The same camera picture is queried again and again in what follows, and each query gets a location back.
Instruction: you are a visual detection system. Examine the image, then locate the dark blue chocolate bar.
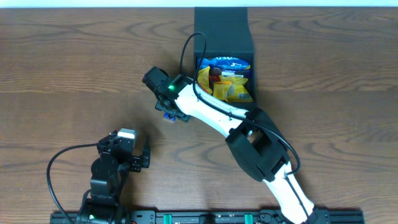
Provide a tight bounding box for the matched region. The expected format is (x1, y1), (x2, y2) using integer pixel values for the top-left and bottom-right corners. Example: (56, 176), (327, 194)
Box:
(215, 70), (251, 78)

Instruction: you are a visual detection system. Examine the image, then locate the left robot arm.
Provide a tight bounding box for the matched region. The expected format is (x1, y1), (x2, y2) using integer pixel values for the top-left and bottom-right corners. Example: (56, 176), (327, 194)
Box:
(76, 128), (150, 223)

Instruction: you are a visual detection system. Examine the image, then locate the blue Eclipse mint box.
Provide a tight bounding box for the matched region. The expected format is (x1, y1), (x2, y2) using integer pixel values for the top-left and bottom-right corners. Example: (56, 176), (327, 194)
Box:
(164, 112), (176, 122)

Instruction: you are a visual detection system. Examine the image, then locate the dark green box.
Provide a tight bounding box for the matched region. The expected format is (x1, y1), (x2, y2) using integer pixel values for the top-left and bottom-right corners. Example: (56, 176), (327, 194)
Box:
(193, 7), (257, 110)

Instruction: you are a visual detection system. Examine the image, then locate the red Hacks candy bag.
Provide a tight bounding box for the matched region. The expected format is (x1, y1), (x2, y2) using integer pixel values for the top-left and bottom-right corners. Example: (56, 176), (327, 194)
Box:
(209, 68), (222, 90)

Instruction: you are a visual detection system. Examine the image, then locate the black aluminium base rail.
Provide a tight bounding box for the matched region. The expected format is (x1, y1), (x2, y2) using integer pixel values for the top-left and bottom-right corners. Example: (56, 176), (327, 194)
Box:
(68, 209), (365, 224)

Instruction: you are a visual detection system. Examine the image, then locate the yellow orange snack packet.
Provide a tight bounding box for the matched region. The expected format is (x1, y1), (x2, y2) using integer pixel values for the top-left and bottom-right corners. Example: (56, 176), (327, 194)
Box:
(197, 66), (213, 95)

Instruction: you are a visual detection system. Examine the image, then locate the yellow Hacks candy bag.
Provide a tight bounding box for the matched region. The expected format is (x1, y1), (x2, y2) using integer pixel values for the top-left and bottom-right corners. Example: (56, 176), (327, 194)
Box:
(220, 75), (254, 103)

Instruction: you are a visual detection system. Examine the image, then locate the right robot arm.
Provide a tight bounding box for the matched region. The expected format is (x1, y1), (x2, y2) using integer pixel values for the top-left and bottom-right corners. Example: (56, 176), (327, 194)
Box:
(142, 67), (320, 223)

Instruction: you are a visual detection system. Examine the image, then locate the small yellow cracker packet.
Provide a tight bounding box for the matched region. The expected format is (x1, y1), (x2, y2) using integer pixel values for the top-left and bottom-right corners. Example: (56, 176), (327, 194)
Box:
(213, 81), (233, 101)

